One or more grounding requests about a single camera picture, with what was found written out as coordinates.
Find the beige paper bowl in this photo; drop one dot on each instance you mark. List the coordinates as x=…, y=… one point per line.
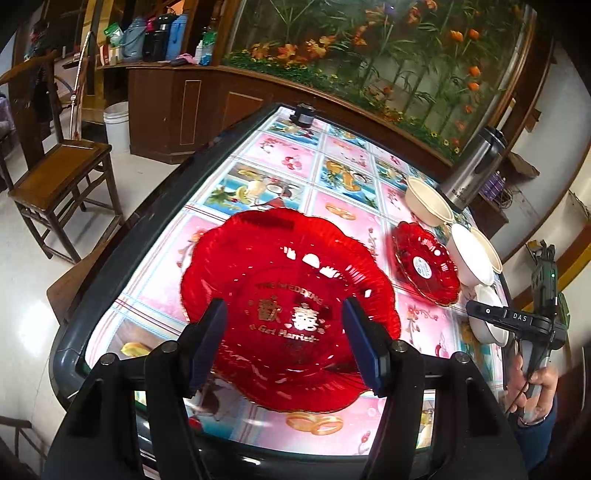
x=492, y=251
x=422, y=203

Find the blue bag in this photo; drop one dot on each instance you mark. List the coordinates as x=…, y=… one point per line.
x=134, y=41

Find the white plastic bucket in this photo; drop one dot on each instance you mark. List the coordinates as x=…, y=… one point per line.
x=116, y=127

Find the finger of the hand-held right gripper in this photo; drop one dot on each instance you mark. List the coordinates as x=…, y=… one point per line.
x=487, y=310

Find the person's right hand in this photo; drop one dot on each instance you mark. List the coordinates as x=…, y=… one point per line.
x=545, y=383

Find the purple bottle pack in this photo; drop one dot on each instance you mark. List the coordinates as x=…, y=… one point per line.
x=492, y=185

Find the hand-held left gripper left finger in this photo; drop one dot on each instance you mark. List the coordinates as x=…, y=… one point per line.
x=208, y=344

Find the white bowl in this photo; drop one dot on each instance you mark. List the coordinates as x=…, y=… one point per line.
x=471, y=258

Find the wooden chair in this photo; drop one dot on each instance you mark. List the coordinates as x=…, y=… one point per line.
x=60, y=170

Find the white enamel plate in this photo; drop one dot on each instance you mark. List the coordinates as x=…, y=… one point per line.
x=489, y=294

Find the blue plastic container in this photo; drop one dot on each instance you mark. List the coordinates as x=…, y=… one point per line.
x=179, y=37

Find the green packet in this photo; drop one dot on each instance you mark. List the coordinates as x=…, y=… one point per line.
x=113, y=34

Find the green bottle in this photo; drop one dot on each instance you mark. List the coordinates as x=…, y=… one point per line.
x=208, y=46

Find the wooden cabinet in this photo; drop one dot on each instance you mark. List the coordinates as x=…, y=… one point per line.
x=161, y=110

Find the small red plastic plate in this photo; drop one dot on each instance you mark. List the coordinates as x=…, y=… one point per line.
x=415, y=249

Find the wooden stool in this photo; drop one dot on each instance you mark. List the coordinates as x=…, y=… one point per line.
x=69, y=286

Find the small black device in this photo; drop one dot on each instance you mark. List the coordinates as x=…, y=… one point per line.
x=302, y=114

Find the person's right forearm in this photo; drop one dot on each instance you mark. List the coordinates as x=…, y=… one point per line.
x=538, y=447

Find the floral wall mural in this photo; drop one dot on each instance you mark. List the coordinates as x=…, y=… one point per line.
x=369, y=55

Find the white curved rod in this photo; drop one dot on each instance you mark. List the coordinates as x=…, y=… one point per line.
x=81, y=78

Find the stainless steel thermos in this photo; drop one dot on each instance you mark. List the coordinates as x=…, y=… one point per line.
x=471, y=175

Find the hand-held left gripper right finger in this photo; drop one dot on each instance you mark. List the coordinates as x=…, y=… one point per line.
x=364, y=350

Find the large red plastic plate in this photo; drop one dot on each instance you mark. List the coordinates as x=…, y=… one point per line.
x=286, y=277

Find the fruit print tablecloth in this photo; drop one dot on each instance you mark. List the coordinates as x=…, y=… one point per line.
x=286, y=152

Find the pink cloth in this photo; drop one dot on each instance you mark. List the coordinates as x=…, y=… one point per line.
x=182, y=60

